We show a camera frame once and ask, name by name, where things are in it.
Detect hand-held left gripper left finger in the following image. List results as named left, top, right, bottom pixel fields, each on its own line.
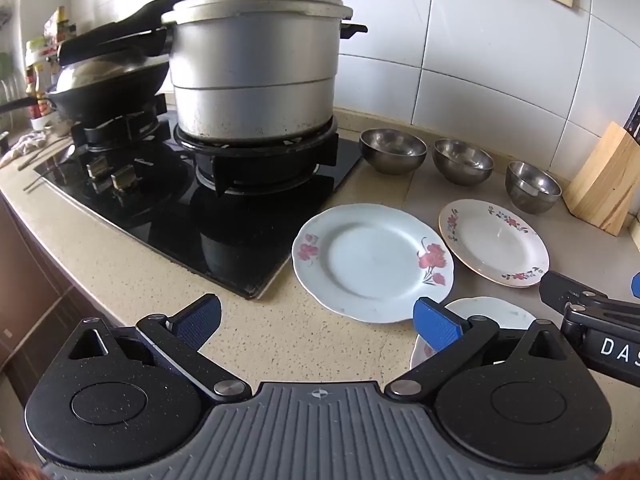
left=64, top=294, right=251, bottom=403

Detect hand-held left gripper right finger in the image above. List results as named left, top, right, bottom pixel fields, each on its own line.
left=384, top=296, right=568, bottom=403

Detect white floral plate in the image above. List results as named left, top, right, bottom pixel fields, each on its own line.
left=410, top=296, right=538, bottom=371

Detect gold rim floral plate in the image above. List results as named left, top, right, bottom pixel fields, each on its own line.
left=439, top=199, right=550, bottom=288

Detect large pink flower plate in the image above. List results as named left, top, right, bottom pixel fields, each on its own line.
left=291, top=203, right=455, bottom=324

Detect stainless steel bowl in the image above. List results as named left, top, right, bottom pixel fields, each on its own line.
left=360, top=128, right=428, bottom=176
left=505, top=161, right=562, bottom=215
left=432, top=138, right=495, bottom=187

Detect wooden knife block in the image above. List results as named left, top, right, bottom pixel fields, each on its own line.
left=562, top=121, right=640, bottom=237

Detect black glass gas stove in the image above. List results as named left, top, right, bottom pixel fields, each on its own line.
left=32, top=105, right=363, bottom=301

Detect black burner grate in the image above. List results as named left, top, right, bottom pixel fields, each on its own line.
left=174, top=115, right=338, bottom=196
left=70, top=92, right=168, bottom=151

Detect brown kitchen cabinet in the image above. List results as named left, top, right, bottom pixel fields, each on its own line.
left=0, top=195, right=126, bottom=411

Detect black wok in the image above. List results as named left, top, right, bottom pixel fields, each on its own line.
left=0, top=45, right=171, bottom=123

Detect aluminium pressure cooker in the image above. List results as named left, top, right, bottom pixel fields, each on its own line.
left=57, top=10, right=368, bottom=143

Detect white kitchen cloth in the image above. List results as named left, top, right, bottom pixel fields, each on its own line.
left=0, top=130, right=48, bottom=168

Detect group of condiment bottles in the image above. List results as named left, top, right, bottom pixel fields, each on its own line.
left=22, top=5, right=78, bottom=116

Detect aluminium pressure cooker lid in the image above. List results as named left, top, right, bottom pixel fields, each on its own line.
left=75, top=0, right=356, bottom=43

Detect black knife handles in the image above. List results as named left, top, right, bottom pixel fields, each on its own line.
left=622, top=95, right=640, bottom=141

